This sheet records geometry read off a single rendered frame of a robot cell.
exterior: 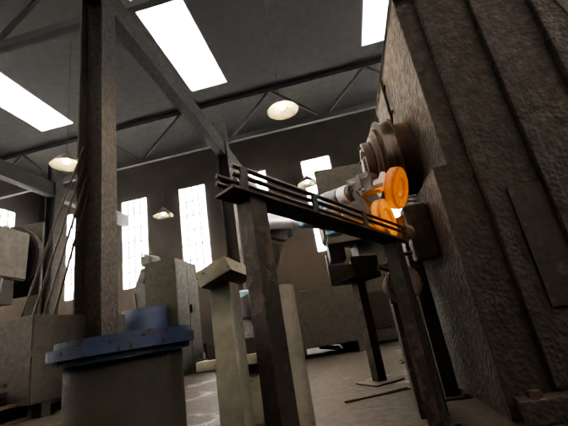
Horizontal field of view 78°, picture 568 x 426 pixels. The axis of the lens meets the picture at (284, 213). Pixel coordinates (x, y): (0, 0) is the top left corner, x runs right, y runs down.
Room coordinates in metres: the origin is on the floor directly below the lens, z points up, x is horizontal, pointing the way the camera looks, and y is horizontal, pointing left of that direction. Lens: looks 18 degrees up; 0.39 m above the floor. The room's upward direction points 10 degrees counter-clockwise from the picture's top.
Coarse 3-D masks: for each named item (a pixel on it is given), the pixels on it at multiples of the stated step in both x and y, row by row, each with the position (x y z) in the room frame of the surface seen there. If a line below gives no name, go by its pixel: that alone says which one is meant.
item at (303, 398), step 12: (288, 288) 1.13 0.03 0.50; (288, 300) 1.13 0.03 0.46; (288, 312) 1.12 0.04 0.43; (288, 324) 1.12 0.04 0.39; (288, 336) 1.12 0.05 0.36; (300, 336) 1.15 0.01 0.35; (288, 348) 1.11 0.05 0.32; (300, 348) 1.14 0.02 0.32; (300, 360) 1.13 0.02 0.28; (300, 372) 1.13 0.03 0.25; (300, 384) 1.12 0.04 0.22; (300, 396) 1.12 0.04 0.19; (300, 408) 1.12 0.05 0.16; (312, 408) 1.15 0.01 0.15; (300, 420) 1.11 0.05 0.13; (312, 420) 1.14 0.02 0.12
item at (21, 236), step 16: (32, 224) 5.38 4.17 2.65; (0, 240) 4.60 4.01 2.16; (16, 240) 4.86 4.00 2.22; (32, 240) 5.22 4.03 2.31; (0, 256) 4.63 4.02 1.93; (16, 256) 4.89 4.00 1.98; (32, 256) 5.22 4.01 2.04; (0, 272) 4.66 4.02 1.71; (16, 272) 4.92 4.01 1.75; (32, 272) 5.24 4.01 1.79; (16, 288) 5.25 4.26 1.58; (0, 304) 4.79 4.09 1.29
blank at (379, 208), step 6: (372, 204) 1.23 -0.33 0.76; (378, 204) 1.21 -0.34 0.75; (384, 204) 1.25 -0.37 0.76; (372, 210) 1.21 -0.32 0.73; (378, 210) 1.20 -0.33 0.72; (384, 210) 1.23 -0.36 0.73; (390, 210) 1.29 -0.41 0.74; (384, 216) 1.22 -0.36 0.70; (390, 216) 1.28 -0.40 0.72; (384, 222) 1.21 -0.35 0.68; (378, 228) 1.22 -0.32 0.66; (384, 228) 1.21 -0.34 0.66; (396, 234) 1.29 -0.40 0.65
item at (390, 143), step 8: (376, 128) 1.58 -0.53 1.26; (384, 128) 1.53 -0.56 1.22; (392, 128) 1.52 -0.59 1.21; (384, 136) 1.51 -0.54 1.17; (392, 136) 1.51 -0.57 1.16; (384, 144) 1.50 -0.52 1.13; (392, 144) 1.50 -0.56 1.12; (392, 152) 1.51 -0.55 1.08; (400, 152) 1.50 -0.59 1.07; (392, 160) 1.52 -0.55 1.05; (400, 160) 1.51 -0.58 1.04
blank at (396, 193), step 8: (392, 168) 1.16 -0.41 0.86; (400, 168) 1.17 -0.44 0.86; (392, 176) 1.14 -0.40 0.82; (400, 176) 1.18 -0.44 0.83; (384, 184) 1.16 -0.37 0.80; (392, 184) 1.14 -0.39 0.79; (400, 184) 1.23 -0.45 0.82; (392, 192) 1.15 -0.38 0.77; (400, 192) 1.24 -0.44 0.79; (392, 200) 1.17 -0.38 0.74; (400, 200) 1.21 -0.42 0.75; (392, 208) 1.22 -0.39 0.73; (400, 208) 1.22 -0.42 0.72
